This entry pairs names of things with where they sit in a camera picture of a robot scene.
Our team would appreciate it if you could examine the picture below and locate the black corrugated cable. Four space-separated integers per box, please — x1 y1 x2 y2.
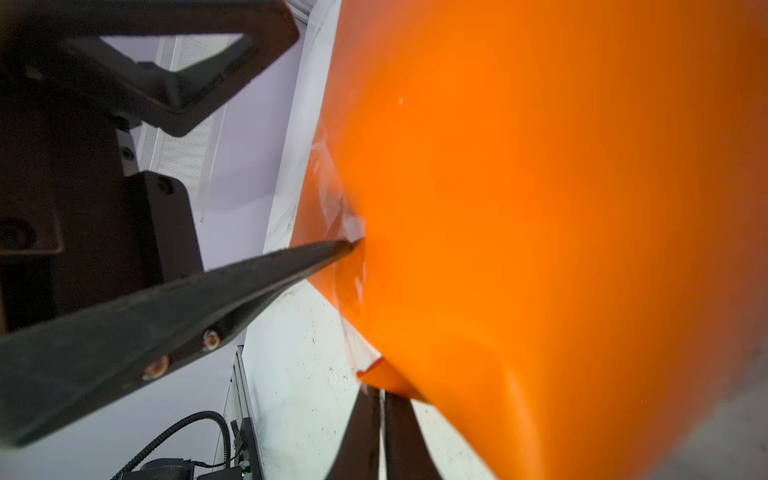
107 410 235 480

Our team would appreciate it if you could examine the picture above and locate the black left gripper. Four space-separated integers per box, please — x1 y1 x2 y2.
1 1 351 448

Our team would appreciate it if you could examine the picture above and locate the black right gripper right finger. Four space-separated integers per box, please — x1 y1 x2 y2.
384 393 442 480

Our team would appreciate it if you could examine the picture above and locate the aluminium front rail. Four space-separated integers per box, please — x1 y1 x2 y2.
223 345 266 479

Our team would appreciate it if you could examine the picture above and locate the orange wrapping paper sheet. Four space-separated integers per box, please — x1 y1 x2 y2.
294 1 767 479

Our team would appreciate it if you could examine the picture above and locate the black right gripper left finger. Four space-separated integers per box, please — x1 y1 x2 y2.
326 385 381 480

